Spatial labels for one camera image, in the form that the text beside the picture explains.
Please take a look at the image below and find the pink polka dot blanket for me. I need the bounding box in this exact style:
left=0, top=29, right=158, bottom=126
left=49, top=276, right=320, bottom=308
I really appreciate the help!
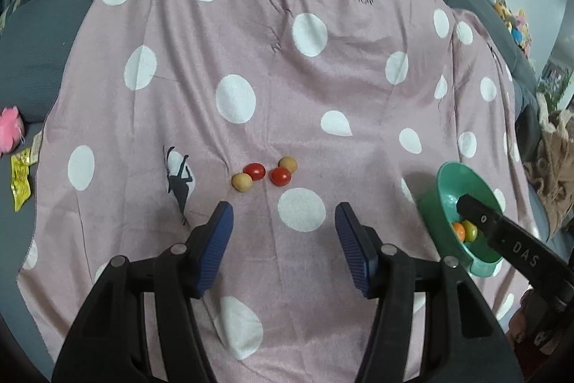
left=18, top=0, right=539, bottom=383

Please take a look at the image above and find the yellow snack packet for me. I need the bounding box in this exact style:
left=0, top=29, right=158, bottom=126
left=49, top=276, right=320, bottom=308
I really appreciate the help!
left=10, top=132, right=43, bottom=212

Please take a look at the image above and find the green potted plant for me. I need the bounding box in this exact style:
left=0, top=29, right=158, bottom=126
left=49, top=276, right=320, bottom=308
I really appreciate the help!
left=538, top=60, right=574, bottom=110

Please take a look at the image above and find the pink plush toy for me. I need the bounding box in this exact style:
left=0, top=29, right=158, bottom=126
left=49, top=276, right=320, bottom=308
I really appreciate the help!
left=0, top=106, right=27, bottom=154

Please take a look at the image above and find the grey sofa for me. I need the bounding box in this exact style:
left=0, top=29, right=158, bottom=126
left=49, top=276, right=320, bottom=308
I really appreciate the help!
left=0, top=0, right=574, bottom=383

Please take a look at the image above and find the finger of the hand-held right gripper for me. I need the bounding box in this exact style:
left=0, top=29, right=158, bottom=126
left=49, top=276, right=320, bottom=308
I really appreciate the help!
left=456, top=195, right=504, bottom=233

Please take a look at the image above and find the beige knitted bag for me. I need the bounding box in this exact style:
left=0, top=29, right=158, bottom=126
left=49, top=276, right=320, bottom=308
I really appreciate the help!
left=522, top=93, right=574, bottom=240

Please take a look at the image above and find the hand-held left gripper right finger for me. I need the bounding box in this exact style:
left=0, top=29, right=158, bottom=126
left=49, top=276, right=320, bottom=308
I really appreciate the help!
left=335, top=202, right=525, bottom=383

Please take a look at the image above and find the person's right hand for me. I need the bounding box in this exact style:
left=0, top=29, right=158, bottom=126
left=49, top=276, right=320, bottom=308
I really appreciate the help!
left=507, top=291, right=545, bottom=343

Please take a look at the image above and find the pile of colourful plush toys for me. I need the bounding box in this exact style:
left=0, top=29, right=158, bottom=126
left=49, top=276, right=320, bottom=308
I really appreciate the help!
left=482, top=0, right=536, bottom=61

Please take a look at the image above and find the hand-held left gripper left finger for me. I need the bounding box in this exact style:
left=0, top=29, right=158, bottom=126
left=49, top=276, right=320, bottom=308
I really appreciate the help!
left=51, top=200, right=235, bottom=383

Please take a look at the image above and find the green plastic bowl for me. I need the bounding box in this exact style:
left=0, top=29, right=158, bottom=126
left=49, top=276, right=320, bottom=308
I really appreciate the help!
left=419, top=162, right=505, bottom=278

